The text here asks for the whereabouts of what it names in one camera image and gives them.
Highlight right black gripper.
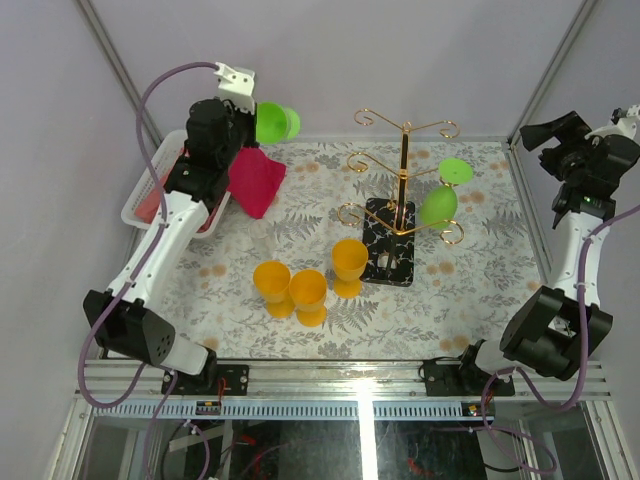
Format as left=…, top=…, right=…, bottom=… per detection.
left=518, top=112, right=600, bottom=186

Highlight green plastic wine glass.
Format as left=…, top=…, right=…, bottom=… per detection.
left=419, top=157, right=473, bottom=230

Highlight orange wine glass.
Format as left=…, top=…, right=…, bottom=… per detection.
left=253, top=260, right=295, bottom=319
left=289, top=269, right=328, bottom=327
left=331, top=238, right=369, bottom=299

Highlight gold wine glass rack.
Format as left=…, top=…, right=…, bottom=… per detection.
left=337, top=108, right=465, bottom=287

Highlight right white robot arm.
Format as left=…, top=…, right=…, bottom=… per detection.
left=455, top=105, right=639, bottom=395

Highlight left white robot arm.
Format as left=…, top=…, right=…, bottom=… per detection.
left=83, top=97, right=256, bottom=395

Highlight magenta cloth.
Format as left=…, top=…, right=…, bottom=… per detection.
left=228, top=148, right=287, bottom=219

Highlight white plastic basket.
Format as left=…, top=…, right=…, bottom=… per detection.
left=121, top=130, right=231, bottom=240

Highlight salmon pink cloth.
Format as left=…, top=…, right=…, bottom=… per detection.
left=134, top=179, right=161, bottom=224

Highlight floral table mat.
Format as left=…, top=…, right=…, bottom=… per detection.
left=158, top=142, right=541, bottom=360

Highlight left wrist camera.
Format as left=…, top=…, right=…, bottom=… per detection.
left=214, top=62, right=256, bottom=114

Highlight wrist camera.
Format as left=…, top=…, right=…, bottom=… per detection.
left=610, top=104, right=640, bottom=139
left=214, top=62, right=256, bottom=114

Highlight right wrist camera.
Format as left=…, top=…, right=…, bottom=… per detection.
left=610, top=104, right=640, bottom=139

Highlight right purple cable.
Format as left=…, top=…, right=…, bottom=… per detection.
left=479, top=203, right=640, bottom=475

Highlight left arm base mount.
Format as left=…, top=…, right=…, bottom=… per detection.
left=171, top=349, right=250, bottom=398

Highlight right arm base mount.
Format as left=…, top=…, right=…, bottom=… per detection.
left=418, top=346, right=490, bottom=397

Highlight aluminium front rail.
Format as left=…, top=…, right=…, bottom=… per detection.
left=85, top=359, right=613, bottom=401

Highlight blue cable duct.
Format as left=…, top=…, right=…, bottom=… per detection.
left=97, top=399, right=481, bottom=421

